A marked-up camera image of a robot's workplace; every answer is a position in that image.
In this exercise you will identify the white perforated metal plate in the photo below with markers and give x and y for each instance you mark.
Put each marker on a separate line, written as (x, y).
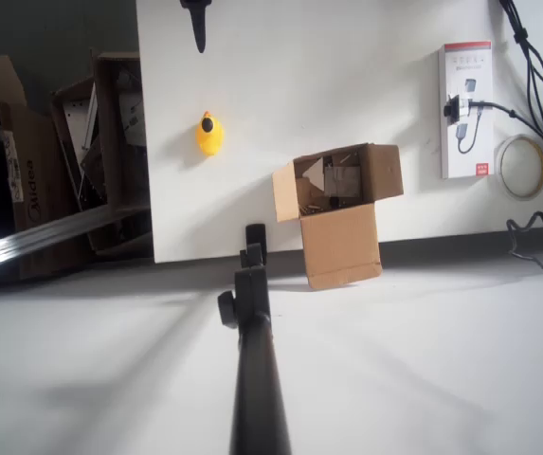
(74, 118)

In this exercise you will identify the aluminium extrusion rail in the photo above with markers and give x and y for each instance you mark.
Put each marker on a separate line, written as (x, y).
(39, 237)

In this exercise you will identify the clear tape roll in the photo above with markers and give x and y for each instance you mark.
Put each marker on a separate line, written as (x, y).
(542, 166)

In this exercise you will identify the open cardboard box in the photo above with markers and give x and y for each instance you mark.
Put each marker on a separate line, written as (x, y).
(339, 246)

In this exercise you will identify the Midea cardboard box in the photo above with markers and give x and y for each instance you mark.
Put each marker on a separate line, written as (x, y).
(39, 189)

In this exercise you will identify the white red product package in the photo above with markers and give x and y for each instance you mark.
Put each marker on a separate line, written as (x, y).
(477, 142)

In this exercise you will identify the yellow rubber duck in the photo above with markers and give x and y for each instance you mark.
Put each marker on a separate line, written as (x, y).
(210, 142)

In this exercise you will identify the black camera stand pole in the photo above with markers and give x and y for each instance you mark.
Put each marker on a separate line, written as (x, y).
(257, 379)

